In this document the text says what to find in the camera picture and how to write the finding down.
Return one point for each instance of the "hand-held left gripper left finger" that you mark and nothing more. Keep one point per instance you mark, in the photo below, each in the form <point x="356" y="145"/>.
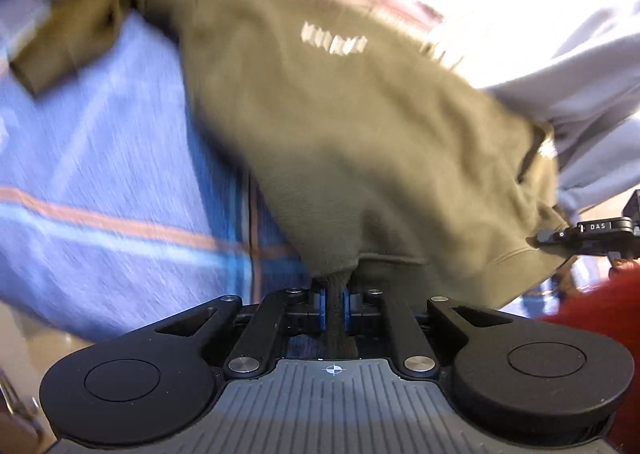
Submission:
<point x="316" y="314"/>

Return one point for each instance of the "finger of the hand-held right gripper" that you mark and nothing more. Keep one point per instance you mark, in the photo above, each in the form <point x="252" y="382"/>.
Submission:
<point x="590" y="234"/>

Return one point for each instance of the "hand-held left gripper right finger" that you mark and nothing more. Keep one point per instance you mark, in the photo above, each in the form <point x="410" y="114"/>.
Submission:
<point x="348" y="314"/>

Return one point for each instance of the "olive green sweatshirt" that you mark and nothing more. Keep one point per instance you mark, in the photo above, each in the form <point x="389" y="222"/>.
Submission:
<point x="325" y="134"/>

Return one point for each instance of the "person's right forearm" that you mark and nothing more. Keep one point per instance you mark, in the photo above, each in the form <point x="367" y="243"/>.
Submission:
<point x="600" y="304"/>

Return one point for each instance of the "light grey cloth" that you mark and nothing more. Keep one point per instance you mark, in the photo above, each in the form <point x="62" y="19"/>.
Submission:
<point x="575" y="99"/>

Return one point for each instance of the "blue striped blanket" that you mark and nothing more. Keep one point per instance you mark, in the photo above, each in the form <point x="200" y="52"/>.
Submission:
<point x="100" y="159"/>

